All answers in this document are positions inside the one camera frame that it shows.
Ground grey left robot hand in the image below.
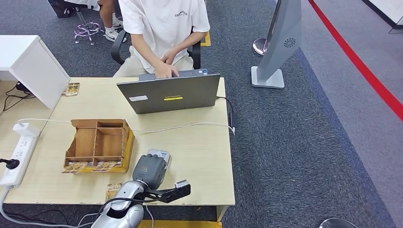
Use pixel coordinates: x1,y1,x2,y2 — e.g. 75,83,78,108
132,153,169,190

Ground person's left hand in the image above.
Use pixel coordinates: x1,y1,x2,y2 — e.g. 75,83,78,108
160,48,179,66

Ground person's right hand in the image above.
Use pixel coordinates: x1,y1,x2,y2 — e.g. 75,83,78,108
154,62,180,79

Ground grey card reader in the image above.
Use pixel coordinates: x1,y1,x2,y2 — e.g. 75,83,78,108
146,149,171,167

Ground person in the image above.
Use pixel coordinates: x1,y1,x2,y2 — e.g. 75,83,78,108
113,0,211,79
64,0,127,43

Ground hotel key card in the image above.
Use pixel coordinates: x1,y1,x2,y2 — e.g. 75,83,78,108
105,183,123,202
91,161,120,173
62,162,89,175
61,82,80,97

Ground black office chair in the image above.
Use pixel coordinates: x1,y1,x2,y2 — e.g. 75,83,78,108
111,27,202,70

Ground grey laptop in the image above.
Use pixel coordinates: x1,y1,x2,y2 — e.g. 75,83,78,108
116,68,221,115

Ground wooden organizer box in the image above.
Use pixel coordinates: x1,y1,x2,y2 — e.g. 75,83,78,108
62,118,135,174

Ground chrome stool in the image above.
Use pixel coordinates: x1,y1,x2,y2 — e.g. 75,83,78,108
74,7,105,46

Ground grey standing panel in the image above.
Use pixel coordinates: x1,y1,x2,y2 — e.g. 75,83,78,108
250,0,302,89

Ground black bag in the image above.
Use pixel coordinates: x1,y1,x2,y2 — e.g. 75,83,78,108
47,0,76,18

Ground white cabinet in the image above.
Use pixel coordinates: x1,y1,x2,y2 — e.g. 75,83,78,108
0,35,70,110

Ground white charger plug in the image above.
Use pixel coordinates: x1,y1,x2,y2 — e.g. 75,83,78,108
12,123,40,137

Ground white power strip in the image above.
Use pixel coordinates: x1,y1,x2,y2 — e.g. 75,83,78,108
0,124,40,189

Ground black power plug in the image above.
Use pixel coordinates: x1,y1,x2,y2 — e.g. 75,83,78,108
0,158,20,171

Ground red floor tape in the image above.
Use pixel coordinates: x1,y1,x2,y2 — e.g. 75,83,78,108
307,0,403,122

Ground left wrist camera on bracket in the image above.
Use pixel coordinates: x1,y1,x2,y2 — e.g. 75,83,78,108
148,180,192,204

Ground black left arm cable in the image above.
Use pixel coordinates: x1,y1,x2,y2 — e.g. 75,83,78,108
94,195,167,221

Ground thin white hanging cable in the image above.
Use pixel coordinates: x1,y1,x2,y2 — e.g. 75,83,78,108
144,205,155,228

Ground long white cable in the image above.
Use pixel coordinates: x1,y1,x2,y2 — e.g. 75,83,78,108
17,118,236,136

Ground white coiled cables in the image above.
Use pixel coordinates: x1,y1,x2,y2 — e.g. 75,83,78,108
77,212,95,228

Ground black laptop charger cable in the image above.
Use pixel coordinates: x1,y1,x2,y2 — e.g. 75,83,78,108
215,95,237,128

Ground chrome stanchion post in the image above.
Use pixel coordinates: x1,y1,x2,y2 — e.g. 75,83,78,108
252,0,282,57

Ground black cable with plug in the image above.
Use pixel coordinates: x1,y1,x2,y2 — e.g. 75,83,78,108
2,81,36,112

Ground white power strip cord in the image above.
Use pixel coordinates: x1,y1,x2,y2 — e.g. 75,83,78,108
0,185,95,228

